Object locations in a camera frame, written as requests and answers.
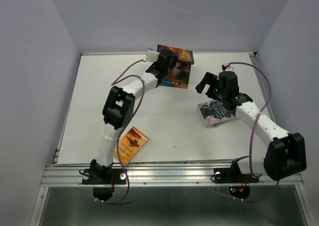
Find Three Days to See book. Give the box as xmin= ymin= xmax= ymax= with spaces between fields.
xmin=167 ymin=62 xmax=191 ymax=82

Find brown glossy paperback book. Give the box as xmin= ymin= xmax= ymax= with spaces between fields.
xmin=157 ymin=44 xmax=194 ymax=65

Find Little Women book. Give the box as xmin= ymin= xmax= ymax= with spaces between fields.
xmin=198 ymin=100 xmax=235 ymax=127

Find Jane Eyre blue book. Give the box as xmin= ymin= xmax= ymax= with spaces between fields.
xmin=161 ymin=84 xmax=188 ymax=89

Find orange Huckleberry Finn book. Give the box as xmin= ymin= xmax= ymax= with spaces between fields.
xmin=114 ymin=126 xmax=149 ymax=166

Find A Tale of Two Cities book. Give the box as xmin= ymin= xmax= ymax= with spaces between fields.
xmin=161 ymin=78 xmax=189 ymax=86

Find Animal Farm book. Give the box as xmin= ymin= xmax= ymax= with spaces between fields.
xmin=160 ymin=79 xmax=188 ymax=89

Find Nineteen Eighty-Four blue book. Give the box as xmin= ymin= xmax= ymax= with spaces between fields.
xmin=212 ymin=117 xmax=236 ymax=128

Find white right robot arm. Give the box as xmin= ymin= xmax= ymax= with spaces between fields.
xmin=195 ymin=71 xmax=307 ymax=181

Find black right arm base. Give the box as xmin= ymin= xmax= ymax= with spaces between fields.
xmin=211 ymin=158 xmax=260 ymax=199

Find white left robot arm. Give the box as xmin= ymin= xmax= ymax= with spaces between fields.
xmin=84 ymin=49 xmax=177 ymax=183

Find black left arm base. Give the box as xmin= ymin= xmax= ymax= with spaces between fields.
xmin=79 ymin=159 xmax=130 ymax=205

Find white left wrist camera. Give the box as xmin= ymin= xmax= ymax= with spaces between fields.
xmin=144 ymin=48 xmax=160 ymax=63

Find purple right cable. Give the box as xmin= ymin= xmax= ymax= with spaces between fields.
xmin=211 ymin=61 xmax=280 ymax=202

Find aluminium mounting rail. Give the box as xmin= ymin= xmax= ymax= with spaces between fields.
xmin=39 ymin=161 xmax=305 ymax=188

